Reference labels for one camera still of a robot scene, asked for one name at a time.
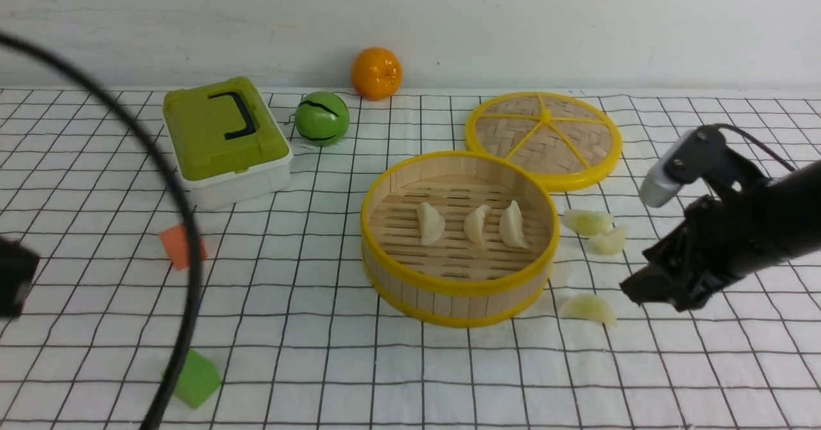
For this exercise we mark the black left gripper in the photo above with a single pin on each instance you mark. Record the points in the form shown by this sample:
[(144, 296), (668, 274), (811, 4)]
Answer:
[(18, 268)]

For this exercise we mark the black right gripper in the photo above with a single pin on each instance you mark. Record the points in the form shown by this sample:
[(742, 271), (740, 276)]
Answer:
[(717, 244)]

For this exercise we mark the greenish dumpling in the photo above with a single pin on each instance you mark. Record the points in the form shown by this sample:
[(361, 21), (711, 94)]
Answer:
[(587, 223), (611, 242), (588, 307)]

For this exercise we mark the white dumpling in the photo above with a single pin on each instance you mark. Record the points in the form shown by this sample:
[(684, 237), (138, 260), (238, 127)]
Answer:
[(431, 224), (511, 227), (473, 226)]

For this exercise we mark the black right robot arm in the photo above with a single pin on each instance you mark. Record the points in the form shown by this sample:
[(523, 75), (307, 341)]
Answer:
[(788, 209)]

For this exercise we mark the yellow rim bamboo steamer lid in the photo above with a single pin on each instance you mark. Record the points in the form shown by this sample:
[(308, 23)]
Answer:
[(566, 143)]

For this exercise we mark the yellow rim bamboo steamer tray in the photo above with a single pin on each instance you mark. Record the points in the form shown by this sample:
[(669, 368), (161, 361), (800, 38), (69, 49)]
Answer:
[(453, 283)]

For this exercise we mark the orange foam cube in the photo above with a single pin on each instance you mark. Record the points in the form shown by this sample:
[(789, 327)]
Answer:
[(175, 243)]

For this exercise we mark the green foam cube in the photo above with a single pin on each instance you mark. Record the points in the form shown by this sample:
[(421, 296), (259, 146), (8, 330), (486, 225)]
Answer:
[(198, 380)]

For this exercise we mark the green lid white box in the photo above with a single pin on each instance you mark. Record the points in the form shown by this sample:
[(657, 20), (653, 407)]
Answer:
[(227, 144)]

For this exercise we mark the white black grid tablecloth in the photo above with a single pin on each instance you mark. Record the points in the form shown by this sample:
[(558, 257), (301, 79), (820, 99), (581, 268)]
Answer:
[(302, 342)]

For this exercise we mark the green watermelon toy ball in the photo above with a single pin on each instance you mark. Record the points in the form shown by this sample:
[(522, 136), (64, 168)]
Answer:
[(322, 118)]

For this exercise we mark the orange toy fruit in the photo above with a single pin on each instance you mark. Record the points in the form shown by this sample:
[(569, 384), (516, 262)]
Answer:
[(376, 73)]

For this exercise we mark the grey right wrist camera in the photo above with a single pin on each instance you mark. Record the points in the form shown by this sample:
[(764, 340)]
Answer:
[(700, 154)]

